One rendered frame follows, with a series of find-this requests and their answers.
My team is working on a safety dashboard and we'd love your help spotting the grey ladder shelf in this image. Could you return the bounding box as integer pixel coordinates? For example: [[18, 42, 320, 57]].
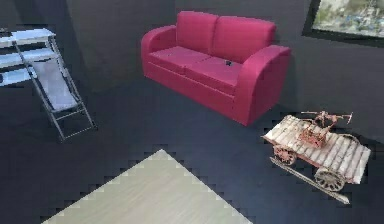
[[0, 27, 98, 142]]

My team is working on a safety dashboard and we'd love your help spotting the black framed window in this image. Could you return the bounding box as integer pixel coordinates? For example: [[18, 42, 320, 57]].
[[301, 0, 384, 48]]

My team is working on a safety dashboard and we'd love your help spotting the wooden rail handcar table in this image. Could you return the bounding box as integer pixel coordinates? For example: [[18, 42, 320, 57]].
[[261, 110, 372, 205]]

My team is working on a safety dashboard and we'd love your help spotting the pink two-seat sofa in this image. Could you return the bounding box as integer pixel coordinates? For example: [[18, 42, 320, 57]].
[[140, 10, 292, 127]]

